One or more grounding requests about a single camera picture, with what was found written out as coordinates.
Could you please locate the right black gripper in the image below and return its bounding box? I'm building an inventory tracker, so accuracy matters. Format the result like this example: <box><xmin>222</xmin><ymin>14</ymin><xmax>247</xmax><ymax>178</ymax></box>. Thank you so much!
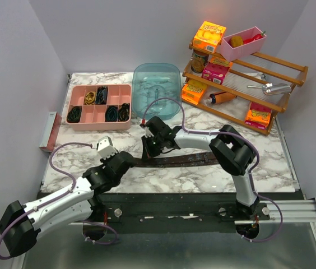
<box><xmin>141</xmin><ymin>134</ymin><xmax>164</xmax><ymax>162</ymax></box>

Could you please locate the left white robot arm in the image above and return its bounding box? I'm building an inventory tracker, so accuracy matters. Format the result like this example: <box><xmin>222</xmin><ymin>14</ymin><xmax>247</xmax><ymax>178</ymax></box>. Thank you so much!
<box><xmin>0</xmin><ymin>151</ymin><xmax>134</xmax><ymax>260</ymax></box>

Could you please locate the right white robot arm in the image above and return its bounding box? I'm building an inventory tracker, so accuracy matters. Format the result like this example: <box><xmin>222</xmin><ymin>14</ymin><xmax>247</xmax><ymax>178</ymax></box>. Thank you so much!
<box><xmin>141</xmin><ymin>116</ymin><xmax>259</xmax><ymax>220</ymax></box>

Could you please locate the black yellow rolled tie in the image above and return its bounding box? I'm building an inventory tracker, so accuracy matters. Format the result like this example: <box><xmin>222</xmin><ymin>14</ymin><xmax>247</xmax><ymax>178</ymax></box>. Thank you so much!
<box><xmin>118</xmin><ymin>103</ymin><xmax>130</xmax><ymax>122</ymax></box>

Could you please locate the blue transparent plastic tub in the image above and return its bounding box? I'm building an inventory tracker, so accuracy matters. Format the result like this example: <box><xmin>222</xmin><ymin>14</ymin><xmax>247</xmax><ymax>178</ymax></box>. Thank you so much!
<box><xmin>132</xmin><ymin>63</ymin><xmax>182</xmax><ymax>120</ymax></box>

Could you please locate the orange box lower left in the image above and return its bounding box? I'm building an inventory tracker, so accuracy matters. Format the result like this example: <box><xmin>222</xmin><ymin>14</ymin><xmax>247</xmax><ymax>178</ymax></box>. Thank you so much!
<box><xmin>181</xmin><ymin>79</ymin><xmax>208</xmax><ymax>105</ymax></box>

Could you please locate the teal black rolled tie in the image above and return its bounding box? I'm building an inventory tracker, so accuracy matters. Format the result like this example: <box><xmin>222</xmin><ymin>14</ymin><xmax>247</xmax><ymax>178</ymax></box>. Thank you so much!
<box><xmin>105</xmin><ymin>105</ymin><xmax>118</xmax><ymax>122</ymax></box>

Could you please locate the orange pump bottle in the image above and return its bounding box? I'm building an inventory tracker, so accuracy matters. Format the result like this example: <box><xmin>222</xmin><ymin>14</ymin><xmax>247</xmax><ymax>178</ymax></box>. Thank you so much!
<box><xmin>205</xmin><ymin>92</ymin><xmax>236</xmax><ymax>105</ymax></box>

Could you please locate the dark blue rolled tie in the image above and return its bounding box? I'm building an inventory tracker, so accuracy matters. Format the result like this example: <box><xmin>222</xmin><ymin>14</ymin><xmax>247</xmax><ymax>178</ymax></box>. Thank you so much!
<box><xmin>95</xmin><ymin>86</ymin><xmax>108</xmax><ymax>105</ymax></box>

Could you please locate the pink compartment organizer tray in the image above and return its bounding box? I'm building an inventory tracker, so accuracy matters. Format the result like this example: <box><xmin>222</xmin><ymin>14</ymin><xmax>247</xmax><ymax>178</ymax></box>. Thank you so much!
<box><xmin>66</xmin><ymin>84</ymin><xmax>132</xmax><ymax>131</ymax></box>

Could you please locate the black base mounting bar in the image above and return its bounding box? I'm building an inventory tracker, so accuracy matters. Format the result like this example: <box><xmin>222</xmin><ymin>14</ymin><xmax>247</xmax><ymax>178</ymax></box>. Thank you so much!
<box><xmin>88</xmin><ymin>193</ymin><xmax>270</xmax><ymax>234</ymax></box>

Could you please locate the pink box middle shelf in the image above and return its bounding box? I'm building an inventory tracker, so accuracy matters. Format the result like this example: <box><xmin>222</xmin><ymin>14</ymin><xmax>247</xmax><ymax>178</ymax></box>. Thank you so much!
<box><xmin>201</xmin><ymin>57</ymin><xmax>233</xmax><ymax>85</ymax></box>

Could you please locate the yellow label can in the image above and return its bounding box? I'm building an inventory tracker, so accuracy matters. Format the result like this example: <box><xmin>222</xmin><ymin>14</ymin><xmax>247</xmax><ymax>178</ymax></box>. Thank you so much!
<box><xmin>191</xmin><ymin>50</ymin><xmax>209</xmax><ymax>73</ymax></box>

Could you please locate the dark green rolled tie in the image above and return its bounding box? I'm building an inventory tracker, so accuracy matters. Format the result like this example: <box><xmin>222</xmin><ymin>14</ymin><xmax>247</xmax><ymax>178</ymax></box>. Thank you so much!
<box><xmin>66</xmin><ymin>106</ymin><xmax>82</xmax><ymax>123</ymax></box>

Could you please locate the orange pink box lower right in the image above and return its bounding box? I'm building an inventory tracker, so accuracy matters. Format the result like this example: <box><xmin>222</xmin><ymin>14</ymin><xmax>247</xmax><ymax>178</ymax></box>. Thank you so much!
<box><xmin>244</xmin><ymin>102</ymin><xmax>272</xmax><ymax>130</ymax></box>

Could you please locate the wooden tiered shelf rack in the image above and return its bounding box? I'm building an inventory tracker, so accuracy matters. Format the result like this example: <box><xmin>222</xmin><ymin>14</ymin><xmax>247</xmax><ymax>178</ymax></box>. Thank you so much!
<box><xmin>183</xmin><ymin>52</ymin><xmax>309</xmax><ymax>136</ymax></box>

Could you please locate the pink rectangular bin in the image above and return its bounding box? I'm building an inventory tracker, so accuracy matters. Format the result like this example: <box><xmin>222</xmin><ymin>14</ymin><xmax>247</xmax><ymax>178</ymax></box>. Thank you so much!
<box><xmin>219</xmin><ymin>26</ymin><xmax>267</xmax><ymax>62</ymax></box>

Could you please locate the orange box top shelf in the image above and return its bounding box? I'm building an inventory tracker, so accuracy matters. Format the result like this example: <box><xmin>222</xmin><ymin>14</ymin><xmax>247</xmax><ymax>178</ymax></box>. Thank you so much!
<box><xmin>192</xmin><ymin>21</ymin><xmax>226</xmax><ymax>53</ymax></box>

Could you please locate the metal scoop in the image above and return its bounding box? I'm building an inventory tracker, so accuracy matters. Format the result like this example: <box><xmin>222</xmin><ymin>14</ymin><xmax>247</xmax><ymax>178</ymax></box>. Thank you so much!
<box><xmin>247</xmin><ymin>83</ymin><xmax>292</xmax><ymax>96</ymax></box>

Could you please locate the brown round toy fruit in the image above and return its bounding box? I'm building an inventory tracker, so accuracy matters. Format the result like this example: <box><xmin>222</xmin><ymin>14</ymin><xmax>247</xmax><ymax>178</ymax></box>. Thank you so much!
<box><xmin>229</xmin><ymin>35</ymin><xmax>243</xmax><ymax>48</ymax></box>

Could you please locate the red toy pepper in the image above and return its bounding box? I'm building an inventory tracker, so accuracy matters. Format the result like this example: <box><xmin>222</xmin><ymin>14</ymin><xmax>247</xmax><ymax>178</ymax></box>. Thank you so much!
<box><xmin>243</xmin><ymin>31</ymin><xmax>265</xmax><ymax>44</ymax></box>

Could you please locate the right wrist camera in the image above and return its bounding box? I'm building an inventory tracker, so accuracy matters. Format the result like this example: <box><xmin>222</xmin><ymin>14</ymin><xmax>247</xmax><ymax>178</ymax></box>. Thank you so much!
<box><xmin>144</xmin><ymin>125</ymin><xmax>155</xmax><ymax>138</ymax></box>

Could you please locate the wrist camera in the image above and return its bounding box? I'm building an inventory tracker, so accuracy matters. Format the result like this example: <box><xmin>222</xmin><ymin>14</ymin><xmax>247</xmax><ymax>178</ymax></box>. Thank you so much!
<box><xmin>144</xmin><ymin>125</ymin><xmax>155</xmax><ymax>138</ymax></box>
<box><xmin>93</xmin><ymin>136</ymin><xmax>119</xmax><ymax>163</ymax></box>

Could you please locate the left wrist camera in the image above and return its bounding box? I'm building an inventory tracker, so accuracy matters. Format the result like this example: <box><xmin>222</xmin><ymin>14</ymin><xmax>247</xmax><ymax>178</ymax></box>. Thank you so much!
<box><xmin>93</xmin><ymin>136</ymin><xmax>119</xmax><ymax>163</ymax></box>

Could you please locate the pink white box at wall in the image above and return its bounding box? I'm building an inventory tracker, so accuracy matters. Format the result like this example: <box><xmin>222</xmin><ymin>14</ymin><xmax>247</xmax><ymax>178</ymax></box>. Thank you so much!
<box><xmin>39</xmin><ymin>112</ymin><xmax>62</xmax><ymax>152</ymax></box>

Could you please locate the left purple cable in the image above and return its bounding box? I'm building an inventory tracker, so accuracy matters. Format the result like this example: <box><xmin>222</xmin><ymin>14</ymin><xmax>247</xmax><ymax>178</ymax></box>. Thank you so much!
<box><xmin>0</xmin><ymin>142</ymin><xmax>119</xmax><ymax>260</ymax></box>

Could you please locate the purple cable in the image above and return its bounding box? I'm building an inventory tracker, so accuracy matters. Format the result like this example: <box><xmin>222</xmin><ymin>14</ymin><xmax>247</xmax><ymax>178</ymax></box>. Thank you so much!
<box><xmin>0</xmin><ymin>142</ymin><xmax>119</xmax><ymax>260</ymax></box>
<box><xmin>140</xmin><ymin>97</ymin><xmax>284</xmax><ymax>244</ymax></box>

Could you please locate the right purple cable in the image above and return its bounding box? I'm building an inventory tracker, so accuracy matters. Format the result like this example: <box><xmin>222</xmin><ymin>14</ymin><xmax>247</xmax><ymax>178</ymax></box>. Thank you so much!
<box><xmin>140</xmin><ymin>97</ymin><xmax>284</xmax><ymax>244</ymax></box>

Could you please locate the aluminium rail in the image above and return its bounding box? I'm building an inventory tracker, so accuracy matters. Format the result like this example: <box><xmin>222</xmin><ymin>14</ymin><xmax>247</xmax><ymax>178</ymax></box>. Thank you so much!
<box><xmin>233</xmin><ymin>198</ymin><xmax>316</xmax><ymax>225</ymax></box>

